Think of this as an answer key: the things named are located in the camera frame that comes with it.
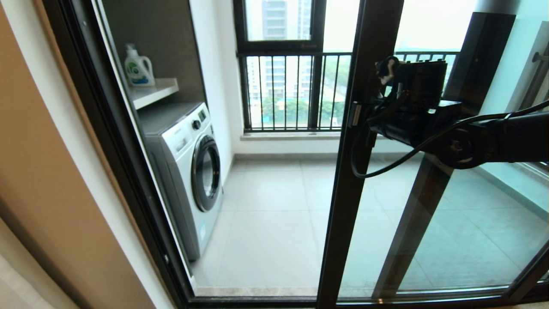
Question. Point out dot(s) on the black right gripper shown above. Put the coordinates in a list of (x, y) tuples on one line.
[(407, 124)]

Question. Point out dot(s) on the dark brown sliding glass door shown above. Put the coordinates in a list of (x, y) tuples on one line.
[(343, 214)]

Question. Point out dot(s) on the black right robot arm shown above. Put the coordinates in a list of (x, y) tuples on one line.
[(514, 137)]

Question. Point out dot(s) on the long dark balcony railing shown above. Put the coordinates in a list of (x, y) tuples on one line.
[(339, 54)]

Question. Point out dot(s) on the grey stone window sill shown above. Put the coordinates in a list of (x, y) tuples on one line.
[(291, 136), (538, 174)]

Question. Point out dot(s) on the silver front-load washing machine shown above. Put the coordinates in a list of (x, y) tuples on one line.
[(180, 171)]

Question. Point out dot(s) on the white detergent bottle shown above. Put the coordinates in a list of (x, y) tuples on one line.
[(139, 69)]

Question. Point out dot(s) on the dark window frame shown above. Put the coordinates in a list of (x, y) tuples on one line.
[(315, 86)]

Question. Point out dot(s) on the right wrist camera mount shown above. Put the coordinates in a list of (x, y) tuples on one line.
[(422, 81)]

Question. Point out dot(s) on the white wall shelf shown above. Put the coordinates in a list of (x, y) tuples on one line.
[(154, 92)]

